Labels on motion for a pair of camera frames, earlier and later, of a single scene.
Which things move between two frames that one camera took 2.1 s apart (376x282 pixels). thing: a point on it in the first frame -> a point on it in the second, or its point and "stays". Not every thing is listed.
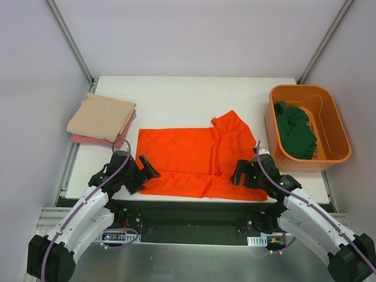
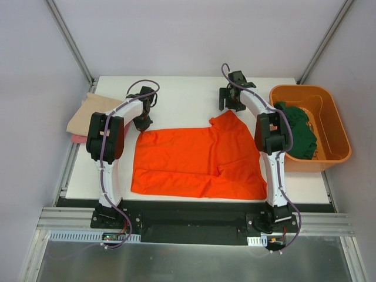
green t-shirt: (298, 140) stays
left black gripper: (136, 175) -> (142, 123)
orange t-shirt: (198, 162) stays
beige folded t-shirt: (101, 117) stays
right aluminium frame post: (324, 42) stays
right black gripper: (248, 173) -> (230, 100)
